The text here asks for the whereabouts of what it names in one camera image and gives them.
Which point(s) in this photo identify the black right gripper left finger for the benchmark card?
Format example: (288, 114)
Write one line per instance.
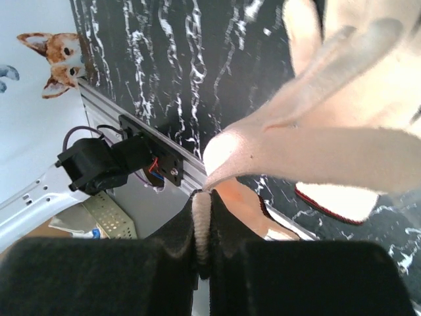
(72, 276)

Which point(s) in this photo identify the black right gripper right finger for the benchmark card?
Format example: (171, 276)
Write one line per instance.
(252, 276)

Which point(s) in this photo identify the cream glove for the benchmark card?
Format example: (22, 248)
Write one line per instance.
(346, 204)
(349, 116)

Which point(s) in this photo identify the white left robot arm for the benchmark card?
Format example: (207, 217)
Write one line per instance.
(88, 167)

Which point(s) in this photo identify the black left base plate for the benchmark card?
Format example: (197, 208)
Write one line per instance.
(169, 161)

